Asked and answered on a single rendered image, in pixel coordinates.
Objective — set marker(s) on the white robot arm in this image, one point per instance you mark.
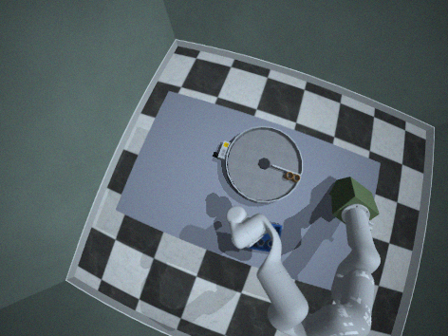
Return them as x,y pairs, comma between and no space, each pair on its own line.
289,304

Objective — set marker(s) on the blue tray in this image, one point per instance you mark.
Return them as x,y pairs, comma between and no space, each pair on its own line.
265,247

